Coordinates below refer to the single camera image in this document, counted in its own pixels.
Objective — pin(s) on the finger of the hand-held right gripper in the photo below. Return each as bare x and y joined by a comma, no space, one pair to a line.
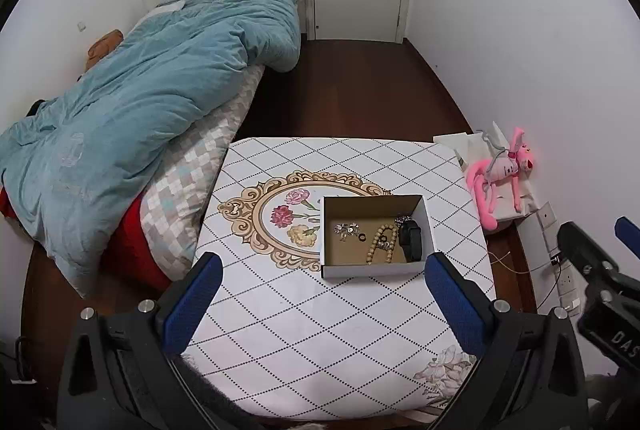
629,232
582,250

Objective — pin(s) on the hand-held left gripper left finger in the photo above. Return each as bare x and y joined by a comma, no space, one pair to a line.
192,305

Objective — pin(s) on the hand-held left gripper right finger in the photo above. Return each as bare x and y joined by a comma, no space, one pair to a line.
452,305

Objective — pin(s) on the black smartwatch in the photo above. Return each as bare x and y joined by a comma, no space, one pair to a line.
412,242

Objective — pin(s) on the cardboard box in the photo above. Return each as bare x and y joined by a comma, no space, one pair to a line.
345,260

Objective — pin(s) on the black plug charger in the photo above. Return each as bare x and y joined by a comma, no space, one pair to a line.
555,259

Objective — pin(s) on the red blanket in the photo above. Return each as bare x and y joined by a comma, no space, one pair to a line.
135,250

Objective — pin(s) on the diamond pattern tablecloth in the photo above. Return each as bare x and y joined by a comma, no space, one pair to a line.
300,325

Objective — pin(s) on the pink plush toy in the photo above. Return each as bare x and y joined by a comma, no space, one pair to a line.
507,167

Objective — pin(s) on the checkered bed sheet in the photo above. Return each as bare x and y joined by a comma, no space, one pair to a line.
190,180

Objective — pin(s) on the white paper bag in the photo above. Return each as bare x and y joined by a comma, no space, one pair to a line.
460,145

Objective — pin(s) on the light blue duvet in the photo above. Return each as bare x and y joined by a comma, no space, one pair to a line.
135,110

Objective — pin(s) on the orange pillow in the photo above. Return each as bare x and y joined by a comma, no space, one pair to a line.
102,47

